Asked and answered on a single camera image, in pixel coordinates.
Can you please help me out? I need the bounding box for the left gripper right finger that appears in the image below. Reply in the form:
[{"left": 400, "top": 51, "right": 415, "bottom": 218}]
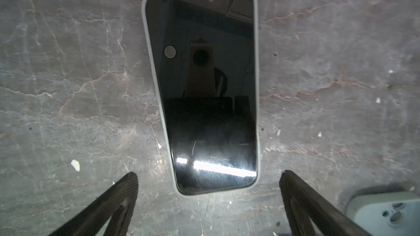
[{"left": 280, "top": 170, "right": 370, "bottom": 236}]

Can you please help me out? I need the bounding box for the black phone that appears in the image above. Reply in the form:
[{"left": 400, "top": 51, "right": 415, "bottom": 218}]
[{"left": 142, "top": 0, "right": 260, "bottom": 197}]

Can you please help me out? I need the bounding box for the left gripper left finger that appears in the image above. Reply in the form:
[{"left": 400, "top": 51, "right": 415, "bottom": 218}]
[{"left": 51, "top": 172, "right": 138, "bottom": 236}]

